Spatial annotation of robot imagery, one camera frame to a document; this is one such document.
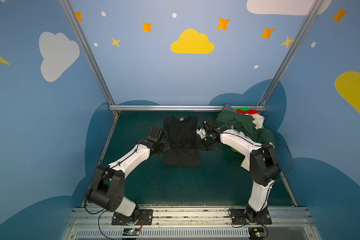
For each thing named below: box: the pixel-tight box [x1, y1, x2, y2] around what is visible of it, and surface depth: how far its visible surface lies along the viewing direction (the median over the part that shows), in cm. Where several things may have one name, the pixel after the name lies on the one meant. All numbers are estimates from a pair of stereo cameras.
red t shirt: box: [236, 109, 259, 115], surface depth 113 cm
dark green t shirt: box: [215, 111, 275, 145], surface depth 104 cm
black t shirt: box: [163, 115, 201, 167], surface depth 103 cm
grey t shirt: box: [224, 103, 237, 113], surface depth 114 cm
